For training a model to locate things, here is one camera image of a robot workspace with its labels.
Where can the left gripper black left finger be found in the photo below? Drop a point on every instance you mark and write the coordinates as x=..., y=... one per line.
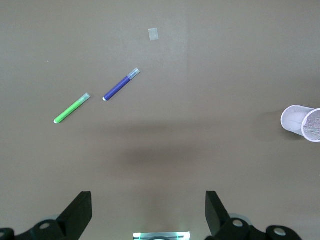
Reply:
x=75, y=215

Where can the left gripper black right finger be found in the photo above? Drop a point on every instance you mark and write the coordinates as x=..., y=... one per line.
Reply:
x=220, y=220

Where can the purple highlighter pen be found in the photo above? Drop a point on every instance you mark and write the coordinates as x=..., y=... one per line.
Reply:
x=117, y=87

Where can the green highlighter pen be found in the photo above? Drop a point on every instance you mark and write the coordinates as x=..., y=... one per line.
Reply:
x=71, y=109

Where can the small clear tape piece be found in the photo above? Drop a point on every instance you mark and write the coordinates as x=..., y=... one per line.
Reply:
x=153, y=34

